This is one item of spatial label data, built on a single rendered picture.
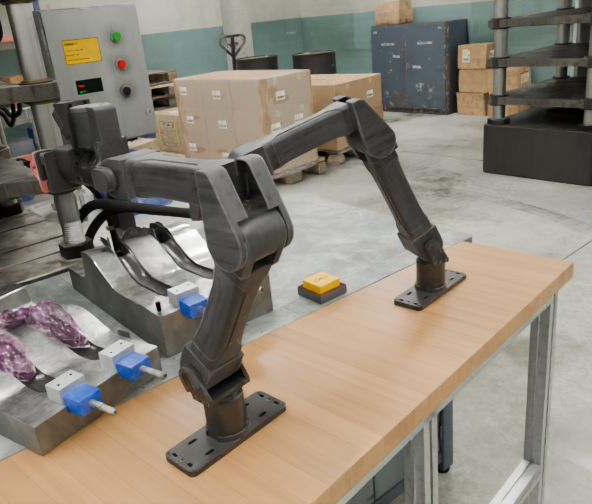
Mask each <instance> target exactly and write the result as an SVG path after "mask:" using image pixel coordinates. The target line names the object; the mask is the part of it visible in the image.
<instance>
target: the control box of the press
mask: <svg viewBox="0 0 592 504"><path fill-rule="evenodd" d="M32 14H33V18H34V22H35V26H36V30H37V35H38V39H39V43H40V47H41V52H42V56H43V60H44V64H45V69H46V73H47V77H50V78H51V79H55V80H56V81H57V82H58V87H59V91H60V95H61V96H60V97H59V99H58V100H56V101H55V102H53V103H57V102H58V101H64V100H69V99H70V100H75V99H89V100H90V103H100V102H108V103H112V104H114V105H115V107H116V111H117V116H118V120H119V125H120V130H121V134H122V136H126V137H127V142H128V141H130V142H134V140H137V139H138V137H141V136H145V135H150V134H155V133H157V132H158V129H157V124H156V118H155V112H154V107H153V101H152V95H151V90H150V84H149V79H148V73H147V67H146V62H145V56H144V50H143V45H142V39H141V34H140V28H139V22H138V17H137V11H136V5H135V3H124V4H111V5H98V6H85V7H72V8H59V9H46V10H35V11H32ZM107 223H108V225H107V226H105V227H106V230H107V231H110V235H111V239H112V243H113V248H114V251H119V250H122V245H121V241H120V240H119V238H118V235H117V233H116V228H120V229H122V230H125V231H126V230H127V229H128V228H129V227H133V226H136V221H135V216H134V213H120V214H116V215H114V216H112V217H110V218H109V219H107ZM136 227H137V226H136Z"/></svg>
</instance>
